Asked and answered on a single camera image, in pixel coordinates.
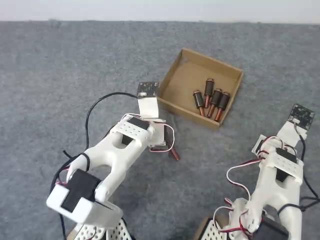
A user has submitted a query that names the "copper bolt in black sleeve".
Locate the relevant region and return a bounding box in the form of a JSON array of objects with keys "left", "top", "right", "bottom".
[
  {"left": 203, "top": 77, "right": 215, "bottom": 109},
  {"left": 207, "top": 87, "right": 224, "bottom": 118},
  {"left": 214, "top": 91, "right": 231, "bottom": 123},
  {"left": 192, "top": 89, "right": 206, "bottom": 117}
]

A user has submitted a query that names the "cardboard box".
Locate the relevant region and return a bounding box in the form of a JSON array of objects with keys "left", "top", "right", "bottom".
[{"left": 156, "top": 47, "right": 244, "bottom": 131}]

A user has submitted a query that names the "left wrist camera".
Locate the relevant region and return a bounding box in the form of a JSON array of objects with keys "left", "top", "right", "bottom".
[{"left": 136, "top": 80, "right": 161, "bottom": 120}]

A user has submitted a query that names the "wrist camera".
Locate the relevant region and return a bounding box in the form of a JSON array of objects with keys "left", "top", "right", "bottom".
[
  {"left": 136, "top": 80, "right": 161, "bottom": 120},
  {"left": 275, "top": 103, "right": 316, "bottom": 148}
]

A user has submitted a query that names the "black cable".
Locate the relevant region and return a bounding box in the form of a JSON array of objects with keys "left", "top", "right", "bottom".
[
  {"left": 277, "top": 121, "right": 320, "bottom": 219},
  {"left": 49, "top": 92, "right": 139, "bottom": 240}
]

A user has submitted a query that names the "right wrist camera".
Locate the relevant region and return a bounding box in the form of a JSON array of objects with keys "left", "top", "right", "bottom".
[{"left": 275, "top": 103, "right": 316, "bottom": 148}]

